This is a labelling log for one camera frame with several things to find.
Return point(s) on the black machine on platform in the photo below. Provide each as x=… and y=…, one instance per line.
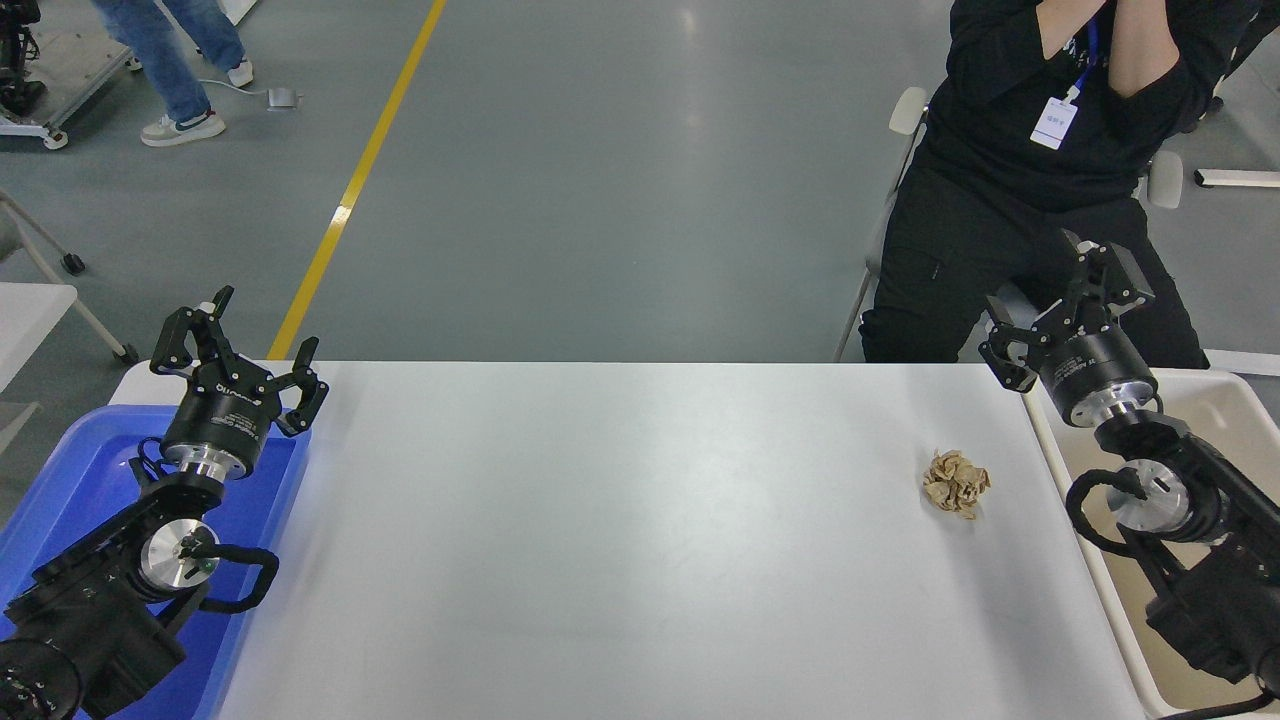
x=15, y=60

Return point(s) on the white stand leg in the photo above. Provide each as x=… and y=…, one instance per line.
x=245, y=8

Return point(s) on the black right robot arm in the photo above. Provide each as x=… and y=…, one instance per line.
x=1210, y=600

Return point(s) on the seated person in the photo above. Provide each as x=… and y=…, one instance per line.
x=1000, y=230

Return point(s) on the large pale plastic bin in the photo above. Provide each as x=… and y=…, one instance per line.
x=1250, y=420

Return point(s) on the white office chair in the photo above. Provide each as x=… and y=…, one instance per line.
x=908, y=110

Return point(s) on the seated person's left forearm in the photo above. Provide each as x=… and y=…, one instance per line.
x=1145, y=50

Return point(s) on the white power adapter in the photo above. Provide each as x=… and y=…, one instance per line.
x=283, y=98

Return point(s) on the white wheeled side table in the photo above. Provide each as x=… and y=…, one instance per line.
x=30, y=320

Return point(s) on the short white floor bar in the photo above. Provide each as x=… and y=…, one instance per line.
x=1240, y=178

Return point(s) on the seated person's right forearm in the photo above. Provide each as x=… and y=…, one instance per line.
x=1065, y=22

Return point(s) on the tan paper ball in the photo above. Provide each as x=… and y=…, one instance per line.
x=955, y=483

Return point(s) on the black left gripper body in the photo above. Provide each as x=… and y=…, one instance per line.
x=222, y=420

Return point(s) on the blue plastic tray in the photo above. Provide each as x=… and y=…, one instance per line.
x=80, y=480

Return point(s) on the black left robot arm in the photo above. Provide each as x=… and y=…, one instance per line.
x=90, y=620

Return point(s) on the grey wheeled platform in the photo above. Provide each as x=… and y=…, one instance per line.
x=70, y=70

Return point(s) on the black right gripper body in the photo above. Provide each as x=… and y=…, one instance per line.
x=1095, y=375

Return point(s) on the person in jeans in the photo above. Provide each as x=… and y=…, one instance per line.
x=160, y=50

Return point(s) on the long white floor bar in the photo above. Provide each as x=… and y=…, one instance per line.
x=1245, y=362

